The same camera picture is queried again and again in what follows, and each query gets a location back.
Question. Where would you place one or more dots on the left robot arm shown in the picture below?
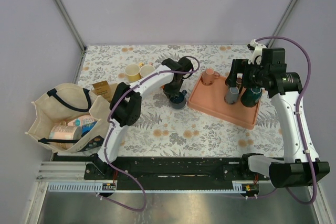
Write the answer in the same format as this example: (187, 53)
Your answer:
(126, 103)

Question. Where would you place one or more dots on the dark green mug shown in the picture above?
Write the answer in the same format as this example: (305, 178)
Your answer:
(251, 97)

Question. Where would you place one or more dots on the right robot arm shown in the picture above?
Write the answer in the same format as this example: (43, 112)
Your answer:
(301, 165)

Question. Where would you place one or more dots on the pink can in bag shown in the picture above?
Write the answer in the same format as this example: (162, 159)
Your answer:
(65, 134)

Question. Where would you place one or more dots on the grey-blue square mug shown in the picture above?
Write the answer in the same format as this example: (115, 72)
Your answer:
(232, 95)

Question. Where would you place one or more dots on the brown paper packet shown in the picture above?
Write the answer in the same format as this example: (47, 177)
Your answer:
(105, 89)

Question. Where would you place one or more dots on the light pink mug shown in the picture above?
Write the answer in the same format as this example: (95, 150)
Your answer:
(145, 70)

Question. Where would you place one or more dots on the salmon textured mug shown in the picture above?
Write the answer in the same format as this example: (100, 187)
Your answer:
(208, 76)

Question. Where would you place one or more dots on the blue mug cream base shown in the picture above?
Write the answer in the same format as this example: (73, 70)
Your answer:
(179, 102)

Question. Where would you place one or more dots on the yellow mug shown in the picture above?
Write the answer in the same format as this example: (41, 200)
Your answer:
(132, 72)

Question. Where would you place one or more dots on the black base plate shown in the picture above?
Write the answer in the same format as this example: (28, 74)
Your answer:
(169, 167)

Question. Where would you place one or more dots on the salmon pink tray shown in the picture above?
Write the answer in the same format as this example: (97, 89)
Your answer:
(210, 100)

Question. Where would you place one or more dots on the brown striped mug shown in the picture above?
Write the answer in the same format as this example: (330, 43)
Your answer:
(239, 83)

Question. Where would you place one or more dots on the floral table mat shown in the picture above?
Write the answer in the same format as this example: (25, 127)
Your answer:
(164, 131)

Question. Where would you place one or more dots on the cream tote bag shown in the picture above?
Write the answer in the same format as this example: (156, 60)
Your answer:
(67, 102)

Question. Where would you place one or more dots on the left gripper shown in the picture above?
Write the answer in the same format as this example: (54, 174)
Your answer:
(169, 92)

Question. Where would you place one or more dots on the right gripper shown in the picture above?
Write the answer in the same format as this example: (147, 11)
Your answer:
(238, 66)

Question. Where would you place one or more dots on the white cable duct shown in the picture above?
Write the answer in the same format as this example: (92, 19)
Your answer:
(226, 187)

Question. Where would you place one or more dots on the aluminium frame rail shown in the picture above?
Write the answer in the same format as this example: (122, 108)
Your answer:
(66, 17)

